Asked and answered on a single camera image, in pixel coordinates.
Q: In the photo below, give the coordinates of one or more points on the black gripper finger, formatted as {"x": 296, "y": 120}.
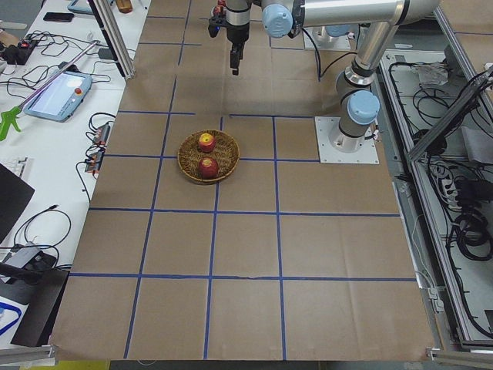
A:
{"x": 234, "y": 63}

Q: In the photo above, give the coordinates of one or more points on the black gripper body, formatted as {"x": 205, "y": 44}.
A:
{"x": 236, "y": 34}

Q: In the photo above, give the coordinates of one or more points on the red apple transferred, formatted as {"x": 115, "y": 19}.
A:
{"x": 208, "y": 168}

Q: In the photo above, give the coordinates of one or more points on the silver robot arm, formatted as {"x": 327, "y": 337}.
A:
{"x": 359, "y": 106}

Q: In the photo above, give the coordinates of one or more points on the red apple in basket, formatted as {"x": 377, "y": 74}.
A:
{"x": 206, "y": 142}

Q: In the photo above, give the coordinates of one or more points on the woven wicker basket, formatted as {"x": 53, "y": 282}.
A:
{"x": 226, "y": 153}

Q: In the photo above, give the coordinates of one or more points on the orange usb hub upper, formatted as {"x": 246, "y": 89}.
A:
{"x": 101, "y": 135}

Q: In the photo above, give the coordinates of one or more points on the orange usb hub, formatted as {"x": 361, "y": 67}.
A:
{"x": 101, "y": 135}
{"x": 94, "y": 162}

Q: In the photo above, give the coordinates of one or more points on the orange usb hub lower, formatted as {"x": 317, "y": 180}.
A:
{"x": 94, "y": 162}

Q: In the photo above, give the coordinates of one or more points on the black smartphone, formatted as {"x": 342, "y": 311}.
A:
{"x": 58, "y": 17}

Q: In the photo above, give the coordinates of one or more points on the blue teach pendant tablet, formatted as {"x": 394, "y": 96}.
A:
{"x": 61, "y": 98}

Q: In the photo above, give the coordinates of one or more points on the green-tipped reacher grabber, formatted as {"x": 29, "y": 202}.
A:
{"x": 9, "y": 117}

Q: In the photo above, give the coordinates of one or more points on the black laptop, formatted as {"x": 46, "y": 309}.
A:
{"x": 15, "y": 197}

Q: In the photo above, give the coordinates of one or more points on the grey dock adapter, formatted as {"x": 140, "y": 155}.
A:
{"x": 22, "y": 256}

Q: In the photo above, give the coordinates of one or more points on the aluminium frame post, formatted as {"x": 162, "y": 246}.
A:
{"x": 113, "y": 37}

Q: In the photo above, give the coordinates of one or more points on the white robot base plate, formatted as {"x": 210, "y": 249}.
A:
{"x": 336, "y": 148}

